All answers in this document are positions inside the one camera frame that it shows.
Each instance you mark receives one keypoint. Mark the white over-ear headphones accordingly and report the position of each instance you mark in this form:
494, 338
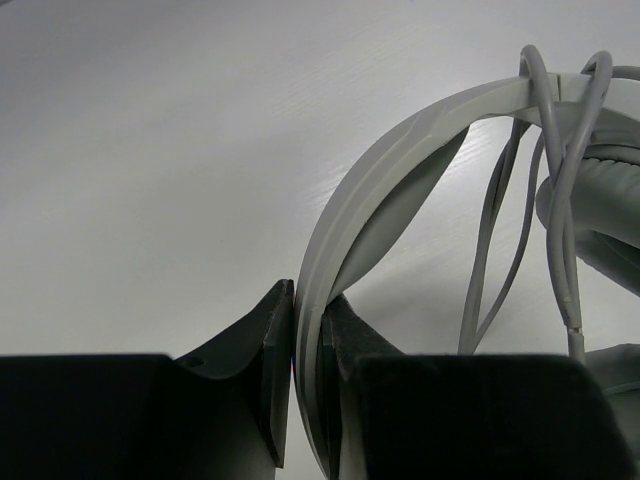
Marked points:
468, 416

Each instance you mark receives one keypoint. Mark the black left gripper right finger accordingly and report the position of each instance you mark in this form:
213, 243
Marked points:
361, 397

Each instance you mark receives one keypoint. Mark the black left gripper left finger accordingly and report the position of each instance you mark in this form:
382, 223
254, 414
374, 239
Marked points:
245, 373

